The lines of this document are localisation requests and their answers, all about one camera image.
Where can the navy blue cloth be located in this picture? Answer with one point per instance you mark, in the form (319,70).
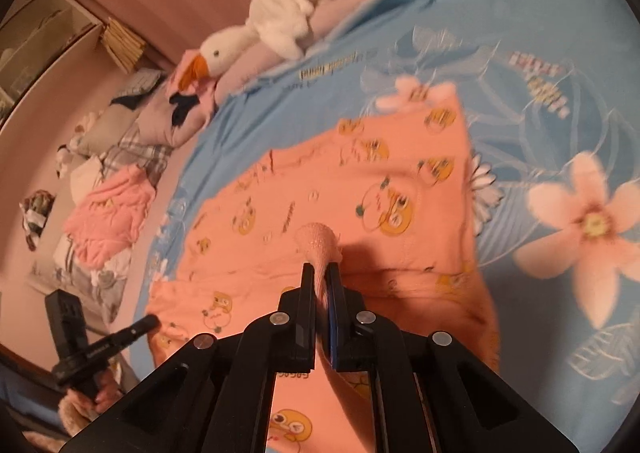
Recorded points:
(182,108)

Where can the grey plaid pillow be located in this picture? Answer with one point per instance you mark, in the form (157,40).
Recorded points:
(135,153)

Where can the grey floral pillow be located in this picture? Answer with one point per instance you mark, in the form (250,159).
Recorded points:
(85,283)

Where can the glass display cabinet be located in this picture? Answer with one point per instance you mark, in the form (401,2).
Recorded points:
(45,43)

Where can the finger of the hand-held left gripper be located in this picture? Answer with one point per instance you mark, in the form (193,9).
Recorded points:
(140,325)

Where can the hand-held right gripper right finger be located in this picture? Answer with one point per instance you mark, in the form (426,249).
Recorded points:
(337,320)

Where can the stack of books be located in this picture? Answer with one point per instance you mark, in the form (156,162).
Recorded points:
(122,45)

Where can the dark patterned cloth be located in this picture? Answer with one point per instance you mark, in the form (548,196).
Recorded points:
(37,218)

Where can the orange printed baby garment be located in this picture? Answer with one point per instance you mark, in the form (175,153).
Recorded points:
(310,173)

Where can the plain grey pillow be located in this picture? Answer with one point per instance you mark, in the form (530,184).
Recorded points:
(107,133)

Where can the beige pillow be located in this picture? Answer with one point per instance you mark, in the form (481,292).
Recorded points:
(155,128)

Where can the pile of clothes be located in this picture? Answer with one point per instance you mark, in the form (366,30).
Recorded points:
(166,205)

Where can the pink clothes pile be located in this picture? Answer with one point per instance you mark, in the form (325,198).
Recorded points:
(110,213)

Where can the person's left hand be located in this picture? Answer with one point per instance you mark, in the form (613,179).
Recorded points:
(107,390)

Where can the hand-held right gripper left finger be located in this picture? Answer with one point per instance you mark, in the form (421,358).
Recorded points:
(302,315)

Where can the light pink garment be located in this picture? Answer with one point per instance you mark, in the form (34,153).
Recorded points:
(200,100)

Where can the blue floral printed blanket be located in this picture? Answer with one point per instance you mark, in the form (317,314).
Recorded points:
(525,108)

